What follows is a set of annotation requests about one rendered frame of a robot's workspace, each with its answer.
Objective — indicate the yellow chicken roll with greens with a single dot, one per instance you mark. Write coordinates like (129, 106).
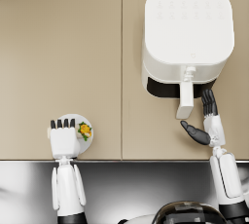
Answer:
(85, 130)

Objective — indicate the pale air fryer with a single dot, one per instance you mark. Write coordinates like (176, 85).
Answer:
(188, 36)

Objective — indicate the small white round plate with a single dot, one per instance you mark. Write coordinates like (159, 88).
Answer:
(85, 137)

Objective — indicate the dark round robot body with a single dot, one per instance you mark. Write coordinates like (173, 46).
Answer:
(188, 214)

